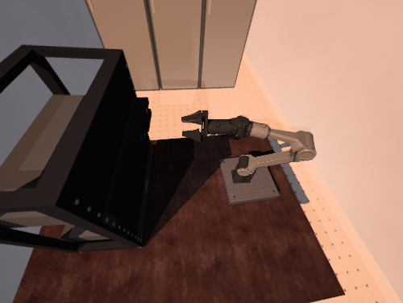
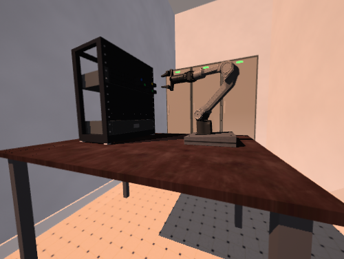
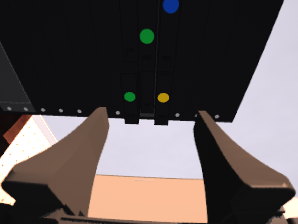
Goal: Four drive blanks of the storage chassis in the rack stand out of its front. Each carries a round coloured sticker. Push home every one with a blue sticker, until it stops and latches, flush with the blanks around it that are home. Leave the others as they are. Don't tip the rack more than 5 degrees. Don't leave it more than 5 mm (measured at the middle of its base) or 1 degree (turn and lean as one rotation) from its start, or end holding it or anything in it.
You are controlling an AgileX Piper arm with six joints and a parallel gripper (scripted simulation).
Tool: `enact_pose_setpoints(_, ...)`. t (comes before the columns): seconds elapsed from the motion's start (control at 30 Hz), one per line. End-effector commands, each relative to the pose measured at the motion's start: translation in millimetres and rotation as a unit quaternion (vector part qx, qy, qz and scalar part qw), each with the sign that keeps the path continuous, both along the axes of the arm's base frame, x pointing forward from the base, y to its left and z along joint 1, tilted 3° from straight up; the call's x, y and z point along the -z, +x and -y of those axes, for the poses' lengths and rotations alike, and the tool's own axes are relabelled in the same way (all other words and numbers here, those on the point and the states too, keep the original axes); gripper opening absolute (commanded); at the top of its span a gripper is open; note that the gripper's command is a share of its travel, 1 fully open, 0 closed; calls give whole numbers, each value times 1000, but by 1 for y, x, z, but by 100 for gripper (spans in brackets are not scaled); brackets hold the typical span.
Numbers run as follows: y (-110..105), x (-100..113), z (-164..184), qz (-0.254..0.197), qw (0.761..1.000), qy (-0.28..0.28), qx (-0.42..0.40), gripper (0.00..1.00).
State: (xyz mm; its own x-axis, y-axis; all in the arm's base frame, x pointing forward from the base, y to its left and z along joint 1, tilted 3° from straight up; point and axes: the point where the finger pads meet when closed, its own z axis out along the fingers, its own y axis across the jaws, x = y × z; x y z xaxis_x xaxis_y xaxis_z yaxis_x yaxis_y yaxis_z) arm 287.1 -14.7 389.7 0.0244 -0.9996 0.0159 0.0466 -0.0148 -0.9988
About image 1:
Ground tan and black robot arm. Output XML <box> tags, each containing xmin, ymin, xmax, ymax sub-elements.
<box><xmin>218</xmin><ymin>115</ymin><xmax>317</xmax><ymax>183</ymax></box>

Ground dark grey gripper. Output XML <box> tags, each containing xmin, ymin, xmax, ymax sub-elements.
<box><xmin>181</xmin><ymin>110</ymin><xmax>219</xmax><ymax>142</ymax></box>

